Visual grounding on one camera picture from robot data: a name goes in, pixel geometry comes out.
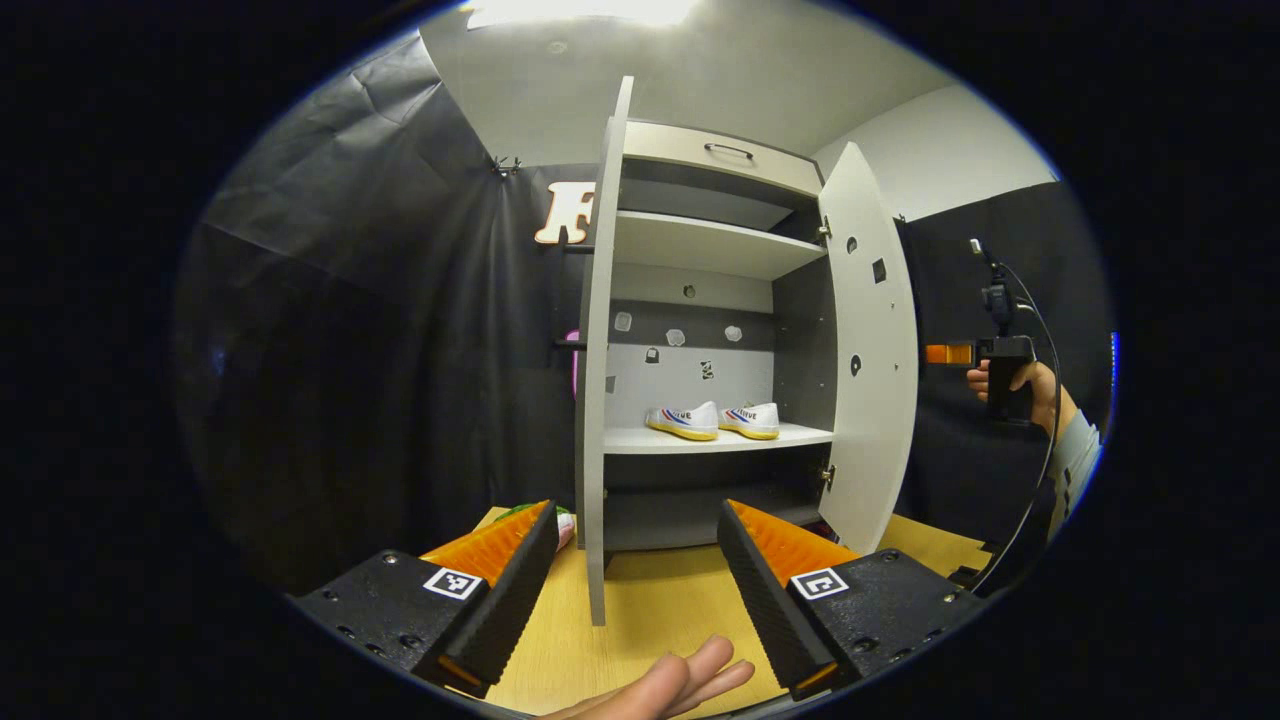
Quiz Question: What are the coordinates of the white cabinet drawer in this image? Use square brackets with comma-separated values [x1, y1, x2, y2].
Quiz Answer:
[622, 120, 827, 199]

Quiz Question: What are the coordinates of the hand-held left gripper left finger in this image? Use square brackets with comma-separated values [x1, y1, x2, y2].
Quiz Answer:
[288, 498, 561, 699]

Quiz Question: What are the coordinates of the white shoe cabinet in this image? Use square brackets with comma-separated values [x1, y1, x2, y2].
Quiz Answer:
[600, 120, 841, 557]

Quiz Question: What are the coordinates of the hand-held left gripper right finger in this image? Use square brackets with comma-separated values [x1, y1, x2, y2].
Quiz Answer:
[716, 498, 988, 702]

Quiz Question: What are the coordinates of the black door handle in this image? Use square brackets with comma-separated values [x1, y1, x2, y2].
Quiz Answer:
[553, 243, 593, 351]

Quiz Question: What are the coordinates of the green and pink soft object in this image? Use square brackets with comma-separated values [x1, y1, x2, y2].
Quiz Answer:
[495, 503, 579, 553]

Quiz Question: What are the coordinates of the white cabinet door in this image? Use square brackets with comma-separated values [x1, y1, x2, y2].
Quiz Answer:
[818, 140, 921, 557]
[573, 75, 636, 628]

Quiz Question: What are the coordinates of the white cabinet shelf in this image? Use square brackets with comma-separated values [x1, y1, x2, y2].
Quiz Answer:
[603, 422, 836, 457]
[612, 210, 829, 281]

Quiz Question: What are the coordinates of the black backdrop cloth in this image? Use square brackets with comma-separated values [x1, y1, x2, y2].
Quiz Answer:
[170, 35, 1117, 601]

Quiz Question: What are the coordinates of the white striped shoe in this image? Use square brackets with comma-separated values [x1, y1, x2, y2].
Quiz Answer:
[645, 401, 721, 442]
[718, 402, 781, 441]

